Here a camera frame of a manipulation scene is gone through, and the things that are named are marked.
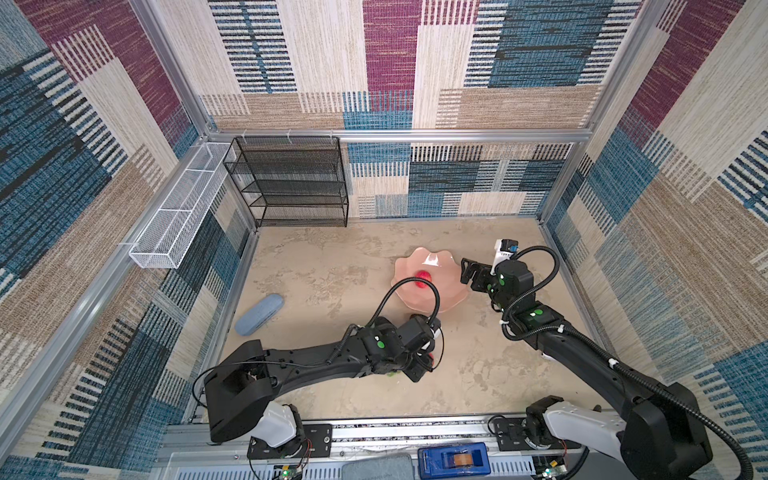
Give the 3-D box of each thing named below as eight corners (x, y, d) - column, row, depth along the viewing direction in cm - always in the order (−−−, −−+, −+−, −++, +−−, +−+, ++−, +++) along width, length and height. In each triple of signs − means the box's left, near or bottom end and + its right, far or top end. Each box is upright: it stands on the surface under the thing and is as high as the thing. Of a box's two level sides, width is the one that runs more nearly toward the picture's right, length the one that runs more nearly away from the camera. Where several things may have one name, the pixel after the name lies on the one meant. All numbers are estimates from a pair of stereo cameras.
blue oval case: (233, 329, 95) (229, 324, 92) (275, 294, 103) (272, 289, 101) (245, 341, 92) (241, 336, 90) (286, 303, 101) (284, 298, 98)
